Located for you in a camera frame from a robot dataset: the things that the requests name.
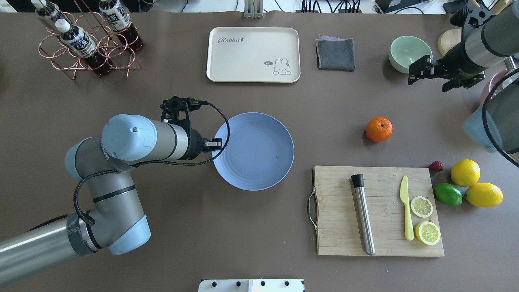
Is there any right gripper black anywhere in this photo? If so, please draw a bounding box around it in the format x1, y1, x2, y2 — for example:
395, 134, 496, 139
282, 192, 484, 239
407, 4, 493, 92

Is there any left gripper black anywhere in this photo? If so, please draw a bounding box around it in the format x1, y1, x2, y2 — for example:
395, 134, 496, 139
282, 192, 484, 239
160, 96, 223, 161

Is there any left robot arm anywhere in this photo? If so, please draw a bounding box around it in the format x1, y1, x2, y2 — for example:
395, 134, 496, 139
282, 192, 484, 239
1, 96, 230, 286

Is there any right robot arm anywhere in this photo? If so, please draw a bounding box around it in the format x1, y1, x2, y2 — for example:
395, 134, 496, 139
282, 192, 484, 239
408, 0, 519, 166

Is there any mint green bowl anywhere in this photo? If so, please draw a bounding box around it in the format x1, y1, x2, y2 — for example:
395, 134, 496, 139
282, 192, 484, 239
389, 36, 433, 74

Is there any wooden stand round base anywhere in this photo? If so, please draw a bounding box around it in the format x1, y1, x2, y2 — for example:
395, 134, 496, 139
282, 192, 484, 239
438, 0, 511, 57

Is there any pink bowl with ice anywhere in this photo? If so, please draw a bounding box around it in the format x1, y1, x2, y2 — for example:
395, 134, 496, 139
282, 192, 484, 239
480, 69, 512, 106

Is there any orange mandarin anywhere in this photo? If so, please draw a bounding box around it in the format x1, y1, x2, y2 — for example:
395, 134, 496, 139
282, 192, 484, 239
365, 116, 393, 142

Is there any grey folded cloth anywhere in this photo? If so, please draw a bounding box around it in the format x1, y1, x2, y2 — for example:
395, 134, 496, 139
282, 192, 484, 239
315, 35, 356, 72

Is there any cream rabbit tray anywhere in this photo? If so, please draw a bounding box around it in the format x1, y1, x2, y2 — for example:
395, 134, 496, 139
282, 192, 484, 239
206, 27, 301, 83

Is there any red strawberry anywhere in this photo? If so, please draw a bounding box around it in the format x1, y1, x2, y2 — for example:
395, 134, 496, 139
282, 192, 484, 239
428, 161, 443, 172

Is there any yellow lemon near strawberry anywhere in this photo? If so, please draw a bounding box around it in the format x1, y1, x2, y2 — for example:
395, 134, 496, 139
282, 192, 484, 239
450, 159, 480, 187

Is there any green lime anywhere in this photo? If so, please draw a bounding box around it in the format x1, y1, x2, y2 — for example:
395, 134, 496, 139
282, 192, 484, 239
433, 183, 463, 206

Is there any steel muddler black tip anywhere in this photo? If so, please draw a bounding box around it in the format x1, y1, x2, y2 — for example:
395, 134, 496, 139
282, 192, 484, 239
352, 174, 376, 256

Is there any lemon half upper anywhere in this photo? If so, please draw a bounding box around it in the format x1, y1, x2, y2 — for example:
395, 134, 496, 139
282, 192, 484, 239
410, 196, 433, 218

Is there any lemon half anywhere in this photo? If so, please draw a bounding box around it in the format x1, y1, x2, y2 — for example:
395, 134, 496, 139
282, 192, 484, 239
414, 221, 441, 245
410, 196, 433, 218

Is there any yellow lemon outer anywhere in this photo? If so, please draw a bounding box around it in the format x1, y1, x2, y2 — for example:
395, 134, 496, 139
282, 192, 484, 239
465, 183, 504, 208

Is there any wooden cutting board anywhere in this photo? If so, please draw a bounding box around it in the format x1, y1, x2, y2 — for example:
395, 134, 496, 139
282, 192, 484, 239
313, 165, 444, 257

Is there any lemon half lower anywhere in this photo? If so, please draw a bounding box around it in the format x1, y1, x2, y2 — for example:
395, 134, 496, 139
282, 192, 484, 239
414, 221, 441, 245

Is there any yellow plastic knife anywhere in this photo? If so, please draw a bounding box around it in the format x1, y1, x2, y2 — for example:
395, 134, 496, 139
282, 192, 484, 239
400, 176, 414, 241

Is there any tea bottle right back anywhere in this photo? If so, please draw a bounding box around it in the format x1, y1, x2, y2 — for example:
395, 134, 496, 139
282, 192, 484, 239
98, 0, 144, 52

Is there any tea bottle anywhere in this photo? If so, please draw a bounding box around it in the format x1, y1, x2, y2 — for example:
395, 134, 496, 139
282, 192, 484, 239
31, 0, 70, 32
98, 0, 144, 52
54, 19, 112, 76

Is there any tea bottle front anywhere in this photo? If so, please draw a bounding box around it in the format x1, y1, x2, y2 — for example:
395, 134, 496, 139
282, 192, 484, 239
54, 19, 112, 76

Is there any tea bottle left back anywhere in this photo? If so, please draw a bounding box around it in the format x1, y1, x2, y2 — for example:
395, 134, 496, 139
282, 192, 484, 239
31, 0, 70, 32

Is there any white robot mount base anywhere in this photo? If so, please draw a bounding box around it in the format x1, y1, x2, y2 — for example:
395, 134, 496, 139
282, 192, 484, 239
198, 278, 305, 292

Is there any copper wire bottle rack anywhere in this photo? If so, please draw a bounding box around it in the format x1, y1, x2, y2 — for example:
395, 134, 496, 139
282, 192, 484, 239
38, 0, 141, 79

